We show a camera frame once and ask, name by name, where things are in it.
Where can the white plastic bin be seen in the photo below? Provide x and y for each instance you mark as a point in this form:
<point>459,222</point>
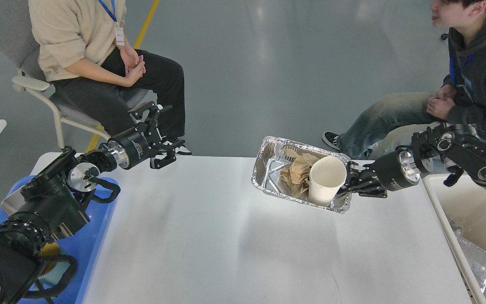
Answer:
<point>465,204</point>

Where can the person in dark hoodie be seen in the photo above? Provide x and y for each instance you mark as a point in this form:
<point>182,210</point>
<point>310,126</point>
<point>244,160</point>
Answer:
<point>460,100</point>

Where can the stainless steel rectangular tin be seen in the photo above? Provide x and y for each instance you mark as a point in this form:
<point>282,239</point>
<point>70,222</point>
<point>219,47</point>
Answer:
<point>14,202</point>

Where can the grey office chair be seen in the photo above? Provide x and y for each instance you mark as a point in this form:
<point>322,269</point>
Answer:
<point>18,45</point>

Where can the white paper cup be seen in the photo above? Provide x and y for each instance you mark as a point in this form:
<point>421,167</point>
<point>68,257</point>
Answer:
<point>326,177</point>

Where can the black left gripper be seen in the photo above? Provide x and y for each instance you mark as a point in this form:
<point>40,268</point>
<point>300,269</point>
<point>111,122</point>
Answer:
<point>142,142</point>

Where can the teal mug yellow inside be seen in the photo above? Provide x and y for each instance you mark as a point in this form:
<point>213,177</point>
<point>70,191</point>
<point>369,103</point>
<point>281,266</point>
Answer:
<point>60,267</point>

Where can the aluminium foil tray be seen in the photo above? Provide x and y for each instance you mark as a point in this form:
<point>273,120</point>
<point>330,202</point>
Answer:
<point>273,157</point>

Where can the person in beige sweater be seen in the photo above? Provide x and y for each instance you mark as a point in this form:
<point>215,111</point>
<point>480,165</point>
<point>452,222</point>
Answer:
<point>85,54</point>

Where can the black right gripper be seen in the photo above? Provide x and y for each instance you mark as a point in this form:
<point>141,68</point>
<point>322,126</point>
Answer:
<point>395,171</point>

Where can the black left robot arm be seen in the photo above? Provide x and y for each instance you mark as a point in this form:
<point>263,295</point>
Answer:
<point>55,202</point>

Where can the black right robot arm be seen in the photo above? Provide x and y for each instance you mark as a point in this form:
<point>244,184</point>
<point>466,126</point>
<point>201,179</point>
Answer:
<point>459,148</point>

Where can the brown paper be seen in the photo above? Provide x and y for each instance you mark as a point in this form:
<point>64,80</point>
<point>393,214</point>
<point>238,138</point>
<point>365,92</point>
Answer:
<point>296,175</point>

